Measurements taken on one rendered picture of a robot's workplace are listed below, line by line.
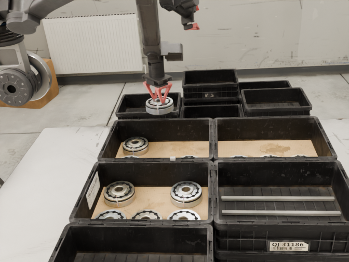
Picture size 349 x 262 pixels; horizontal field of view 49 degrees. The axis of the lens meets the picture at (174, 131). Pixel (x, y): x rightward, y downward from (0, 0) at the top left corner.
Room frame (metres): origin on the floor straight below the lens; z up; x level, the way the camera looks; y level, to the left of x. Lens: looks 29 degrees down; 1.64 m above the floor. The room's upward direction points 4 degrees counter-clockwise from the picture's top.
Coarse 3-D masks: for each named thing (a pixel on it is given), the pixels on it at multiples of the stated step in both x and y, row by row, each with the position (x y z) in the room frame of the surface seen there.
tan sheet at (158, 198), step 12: (144, 192) 1.03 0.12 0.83; (156, 192) 1.02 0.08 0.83; (168, 192) 1.02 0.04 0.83; (204, 192) 1.01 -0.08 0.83; (132, 204) 0.97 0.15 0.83; (144, 204) 0.97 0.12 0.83; (156, 204) 0.96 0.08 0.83; (168, 204) 0.96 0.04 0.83; (204, 204) 0.95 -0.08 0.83; (204, 216) 0.89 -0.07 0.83
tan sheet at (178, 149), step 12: (120, 144) 1.36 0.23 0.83; (156, 144) 1.34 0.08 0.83; (168, 144) 1.33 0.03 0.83; (180, 144) 1.32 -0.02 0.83; (192, 144) 1.32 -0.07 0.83; (204, 144) 1.31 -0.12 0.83; (120, 156) 1.27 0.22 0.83; (144, 156) 1.25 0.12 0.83; (156, 156) 1.25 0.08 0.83; (168, 156) 1.24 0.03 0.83; (180, 156) 1.23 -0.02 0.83; (204, 156) 1.22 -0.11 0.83
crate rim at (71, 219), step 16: (144, 160) 1.08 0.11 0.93; (160, 160) 1.07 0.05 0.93; (176, 160) 1.06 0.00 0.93; (192, 160) 1.05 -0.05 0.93; (208, 160) 1.05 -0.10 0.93; (208, 176) 0.96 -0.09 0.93; (80, 192) 0.93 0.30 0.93; (208, 192) 0.88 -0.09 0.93; (208, 208) 0.81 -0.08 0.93; (208, 224) 0.75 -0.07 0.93
